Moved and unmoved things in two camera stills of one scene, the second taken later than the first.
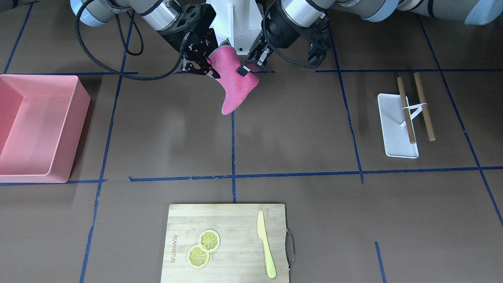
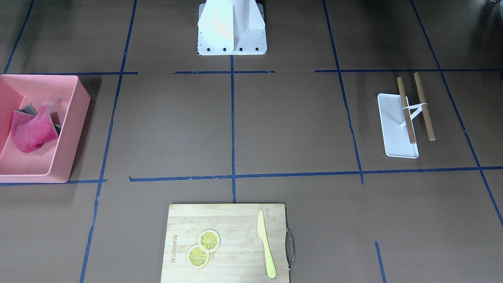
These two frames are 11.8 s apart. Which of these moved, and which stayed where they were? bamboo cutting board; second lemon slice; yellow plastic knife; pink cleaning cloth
Moved: pink cleaning cloth
Stayed: second lemon slice; yellow plastic knife; bamboo cutting board
